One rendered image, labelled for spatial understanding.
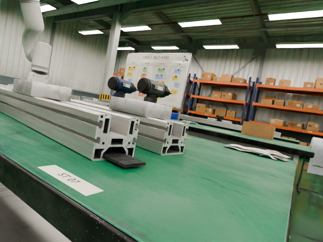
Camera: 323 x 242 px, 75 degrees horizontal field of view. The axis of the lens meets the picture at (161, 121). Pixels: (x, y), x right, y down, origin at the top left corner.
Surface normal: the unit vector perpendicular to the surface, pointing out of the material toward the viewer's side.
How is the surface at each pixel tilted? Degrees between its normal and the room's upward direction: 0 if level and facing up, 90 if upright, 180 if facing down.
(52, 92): 90
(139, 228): 0
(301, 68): 90
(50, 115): 90
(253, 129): 89
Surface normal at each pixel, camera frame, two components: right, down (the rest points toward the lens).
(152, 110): 0.75, 0.17
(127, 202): 0.18, -0.98
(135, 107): -0.64, -0.07
